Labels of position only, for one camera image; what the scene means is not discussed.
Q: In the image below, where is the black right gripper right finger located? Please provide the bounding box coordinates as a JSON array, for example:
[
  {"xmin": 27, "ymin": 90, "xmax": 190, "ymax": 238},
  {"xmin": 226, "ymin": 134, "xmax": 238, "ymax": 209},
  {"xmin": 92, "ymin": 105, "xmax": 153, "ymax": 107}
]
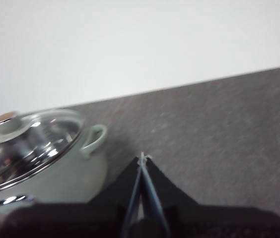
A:
[{"xmin": 141, "ymin": 154, "xmax": 280, "ymax": 238}]

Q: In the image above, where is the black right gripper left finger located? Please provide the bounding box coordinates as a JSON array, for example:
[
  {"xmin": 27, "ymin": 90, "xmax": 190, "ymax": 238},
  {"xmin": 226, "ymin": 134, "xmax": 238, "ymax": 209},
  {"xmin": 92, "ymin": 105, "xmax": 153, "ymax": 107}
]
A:
[{"xmin": 0, "ymin": 155, "xmax": 143, "ymax": 238}]

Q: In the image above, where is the glass lid with green knob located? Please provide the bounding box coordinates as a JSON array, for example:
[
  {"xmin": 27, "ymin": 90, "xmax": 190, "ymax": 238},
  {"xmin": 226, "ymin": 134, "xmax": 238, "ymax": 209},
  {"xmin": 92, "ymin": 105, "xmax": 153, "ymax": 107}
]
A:
[{"xmin": 0, "ymin": 110, "xmax": 85, "ymax": 195}]

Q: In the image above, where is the pale green electric pot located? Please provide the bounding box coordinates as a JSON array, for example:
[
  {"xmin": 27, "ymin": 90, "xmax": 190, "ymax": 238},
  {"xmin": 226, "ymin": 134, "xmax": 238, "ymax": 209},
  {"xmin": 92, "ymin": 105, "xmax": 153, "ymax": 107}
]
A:
[{"xmin": 0, "ymin": 123, "xmax": 108, "ymax": 238}]

